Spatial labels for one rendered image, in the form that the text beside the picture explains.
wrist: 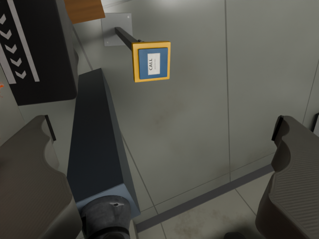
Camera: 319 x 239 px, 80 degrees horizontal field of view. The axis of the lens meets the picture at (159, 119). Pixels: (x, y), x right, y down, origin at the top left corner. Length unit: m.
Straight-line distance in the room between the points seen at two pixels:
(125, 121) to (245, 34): 1.38
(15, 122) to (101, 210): 0.44
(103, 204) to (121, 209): 0.05
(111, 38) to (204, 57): 0.84
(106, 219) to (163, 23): 1.44
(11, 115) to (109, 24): 1.43
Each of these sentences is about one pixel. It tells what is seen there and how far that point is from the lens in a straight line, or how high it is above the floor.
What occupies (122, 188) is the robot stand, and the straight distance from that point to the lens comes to 0.61.
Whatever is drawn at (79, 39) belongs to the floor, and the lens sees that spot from 1.61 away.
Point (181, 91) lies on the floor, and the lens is 1.90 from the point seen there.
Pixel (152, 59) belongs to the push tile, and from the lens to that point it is 0.66.
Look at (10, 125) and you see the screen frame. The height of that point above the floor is 1.43.
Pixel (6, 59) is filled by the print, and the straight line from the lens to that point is 0.70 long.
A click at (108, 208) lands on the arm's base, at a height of 1.24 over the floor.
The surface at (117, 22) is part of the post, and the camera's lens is 1.60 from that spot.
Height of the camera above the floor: 1.59
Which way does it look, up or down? 54 degrees down
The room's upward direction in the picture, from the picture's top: 149 degrees clockwise
